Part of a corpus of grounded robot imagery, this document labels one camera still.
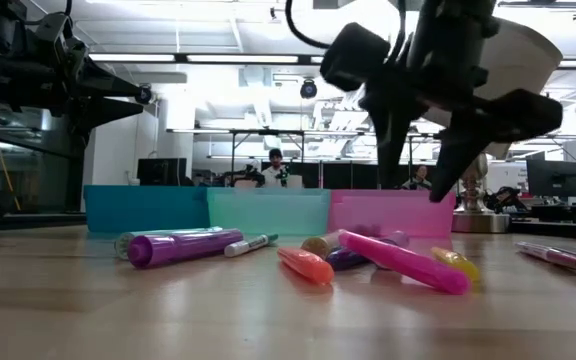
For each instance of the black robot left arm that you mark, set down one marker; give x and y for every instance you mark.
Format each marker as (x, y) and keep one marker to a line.
(8, 75)

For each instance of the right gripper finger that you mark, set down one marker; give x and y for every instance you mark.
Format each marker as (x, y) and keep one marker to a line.
(453, 160)
(390, 145)

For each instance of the teal highlighter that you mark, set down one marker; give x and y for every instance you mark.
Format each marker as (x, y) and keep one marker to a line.
(123, 242)

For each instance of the black monitor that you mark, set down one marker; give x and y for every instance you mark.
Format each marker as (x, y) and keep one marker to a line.
(553, 177)
(162, 171)

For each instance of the black dome ceiling camera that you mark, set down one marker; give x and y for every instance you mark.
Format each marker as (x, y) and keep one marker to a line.
(308, 89)

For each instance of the yellow highlighter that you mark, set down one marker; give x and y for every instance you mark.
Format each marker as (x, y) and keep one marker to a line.
(455, 260)

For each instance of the maroon white marker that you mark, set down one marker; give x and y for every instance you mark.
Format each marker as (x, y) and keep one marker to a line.
(558, 256)

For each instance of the pink plastic bin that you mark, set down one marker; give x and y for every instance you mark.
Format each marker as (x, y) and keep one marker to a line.
(383, 212)

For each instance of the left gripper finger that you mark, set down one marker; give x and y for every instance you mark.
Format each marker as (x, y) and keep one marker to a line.
(105, 111)
(110, 87)

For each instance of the orange highlighter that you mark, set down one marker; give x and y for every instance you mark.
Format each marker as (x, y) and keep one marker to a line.
(305, 264)

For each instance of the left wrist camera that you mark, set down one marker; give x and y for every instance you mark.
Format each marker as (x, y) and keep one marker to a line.
(53, 32)

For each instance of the blue plastic bin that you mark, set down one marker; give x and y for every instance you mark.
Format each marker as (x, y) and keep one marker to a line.
(143, 207)

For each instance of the teal plastic bin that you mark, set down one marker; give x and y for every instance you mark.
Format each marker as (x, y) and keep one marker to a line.
(268, 210)

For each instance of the person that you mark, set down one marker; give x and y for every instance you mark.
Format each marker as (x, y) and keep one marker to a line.
(274, 175)
(420, 180)

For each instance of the white shade table lamp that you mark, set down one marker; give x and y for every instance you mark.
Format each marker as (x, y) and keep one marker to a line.
(518, 55)

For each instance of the blue highlighter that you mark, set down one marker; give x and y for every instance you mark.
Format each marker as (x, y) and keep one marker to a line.
(345, 260)

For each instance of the white marker green cap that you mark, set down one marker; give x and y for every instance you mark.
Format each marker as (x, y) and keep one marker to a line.
(248, 245)

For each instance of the pink highlighter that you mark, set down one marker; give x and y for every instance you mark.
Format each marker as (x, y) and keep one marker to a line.
(403, 262)

